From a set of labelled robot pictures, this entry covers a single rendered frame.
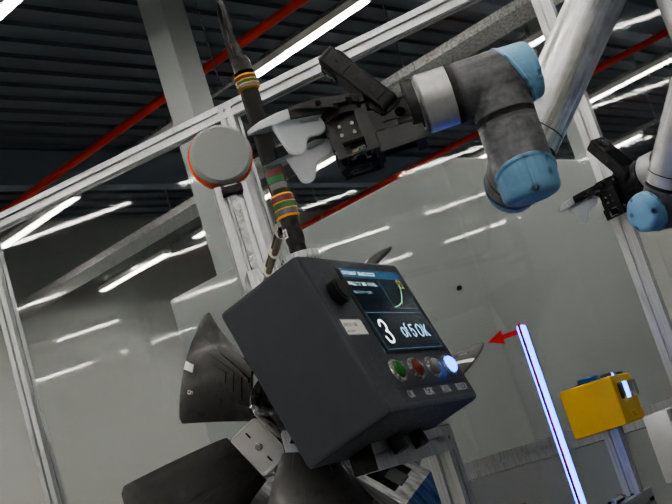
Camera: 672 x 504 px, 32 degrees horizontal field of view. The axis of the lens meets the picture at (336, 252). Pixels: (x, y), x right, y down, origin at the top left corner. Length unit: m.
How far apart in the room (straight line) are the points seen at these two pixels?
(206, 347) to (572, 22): 1.08
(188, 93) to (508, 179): 7.48
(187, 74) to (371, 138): 7.53
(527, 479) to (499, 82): 1.44
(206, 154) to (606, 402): 1.22
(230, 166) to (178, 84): 6.03
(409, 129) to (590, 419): 0.89
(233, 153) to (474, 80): 1.52
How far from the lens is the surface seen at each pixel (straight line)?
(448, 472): 1.45
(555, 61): 1.60
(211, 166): 2.90
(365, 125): 1.44
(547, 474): 2.73
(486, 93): 1.45
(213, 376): 2.33
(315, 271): 1.22
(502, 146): 1.44
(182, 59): 8.98
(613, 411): 2.17
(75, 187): 3.33
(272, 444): 2.15
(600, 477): 2.69
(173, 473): 2.17
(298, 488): 1.98
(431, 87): 1.45
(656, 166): 2.24
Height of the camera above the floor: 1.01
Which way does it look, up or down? 11 degrees up
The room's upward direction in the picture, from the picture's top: 17 degrees counter-clockwise
